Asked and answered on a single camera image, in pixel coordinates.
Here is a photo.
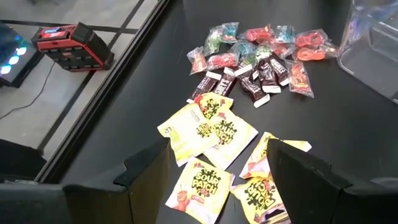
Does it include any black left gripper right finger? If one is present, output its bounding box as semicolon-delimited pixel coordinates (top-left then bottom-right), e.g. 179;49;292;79
266;138;353;224

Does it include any clear plastic bin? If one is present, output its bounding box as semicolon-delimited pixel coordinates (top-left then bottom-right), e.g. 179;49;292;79
337;0;398;105

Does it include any blue gummy candy packet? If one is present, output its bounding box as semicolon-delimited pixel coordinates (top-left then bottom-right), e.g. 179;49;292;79
228;39;257;58
221;21;240;44
274;24;297;44

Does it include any yellow Sour Patch candy bag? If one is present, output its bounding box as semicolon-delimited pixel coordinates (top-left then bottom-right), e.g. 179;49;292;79
238;131;313;180
164;157;236;224
203;108;259;171
157;102;221;168
193;91;234;121
230;175;292;224

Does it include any red black tool case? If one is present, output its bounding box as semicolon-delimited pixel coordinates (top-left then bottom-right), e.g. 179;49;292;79
30;21;115;73

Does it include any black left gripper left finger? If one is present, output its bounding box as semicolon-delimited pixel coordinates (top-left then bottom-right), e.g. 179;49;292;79
113;138;172;224

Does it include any Hershey's milk chocolate bar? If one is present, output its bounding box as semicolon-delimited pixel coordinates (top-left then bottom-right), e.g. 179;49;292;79
213;66;238;98

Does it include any green gummy candy packet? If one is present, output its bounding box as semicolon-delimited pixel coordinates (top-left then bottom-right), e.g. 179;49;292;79
254;43;273;62
203;26;225;57
238;54;259;68

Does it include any black device with blue lights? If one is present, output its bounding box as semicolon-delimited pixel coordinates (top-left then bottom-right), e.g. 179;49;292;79
0;21;44;88

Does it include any black tool case cable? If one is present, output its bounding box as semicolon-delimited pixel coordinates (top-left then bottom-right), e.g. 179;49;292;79
0;61;56;121

